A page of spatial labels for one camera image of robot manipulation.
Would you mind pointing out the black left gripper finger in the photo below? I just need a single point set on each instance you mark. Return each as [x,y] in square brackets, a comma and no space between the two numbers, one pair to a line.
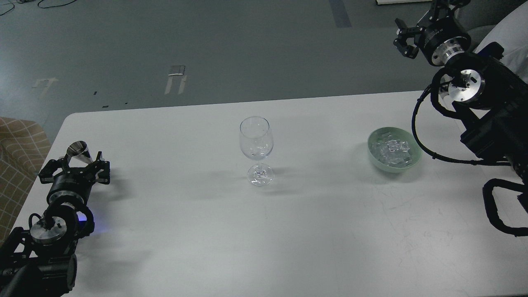
[97,172]
[53,169]

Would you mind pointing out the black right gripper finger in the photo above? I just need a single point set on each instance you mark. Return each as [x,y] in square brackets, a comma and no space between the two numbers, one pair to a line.
[441,9]
[403,35]

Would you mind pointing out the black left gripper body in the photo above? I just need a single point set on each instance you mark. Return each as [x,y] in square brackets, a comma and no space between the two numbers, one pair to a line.
[76,182]

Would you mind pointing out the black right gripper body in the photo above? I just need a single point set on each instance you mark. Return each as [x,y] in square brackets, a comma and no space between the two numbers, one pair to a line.
[441,39]

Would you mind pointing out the steel cocktail jigger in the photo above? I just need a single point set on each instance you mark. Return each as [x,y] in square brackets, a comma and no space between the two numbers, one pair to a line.
[80,151]

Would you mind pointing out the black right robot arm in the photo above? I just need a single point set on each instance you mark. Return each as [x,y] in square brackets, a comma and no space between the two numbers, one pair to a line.
[477,89]

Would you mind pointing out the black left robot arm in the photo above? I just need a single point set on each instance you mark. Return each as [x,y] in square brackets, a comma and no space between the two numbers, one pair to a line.
[40,261]

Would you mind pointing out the clear ice cubes pile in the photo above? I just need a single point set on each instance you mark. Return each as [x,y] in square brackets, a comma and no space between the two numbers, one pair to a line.
[393,153]

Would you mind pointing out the clear wine glass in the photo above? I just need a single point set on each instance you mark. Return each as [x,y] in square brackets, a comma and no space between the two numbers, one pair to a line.
[256,143]

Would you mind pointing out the plaid beige sofa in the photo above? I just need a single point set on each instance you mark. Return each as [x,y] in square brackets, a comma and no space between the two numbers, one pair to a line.
[24,147]

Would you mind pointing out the green ceramic bowl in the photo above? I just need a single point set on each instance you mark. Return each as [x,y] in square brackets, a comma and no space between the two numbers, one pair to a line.
[386,133]

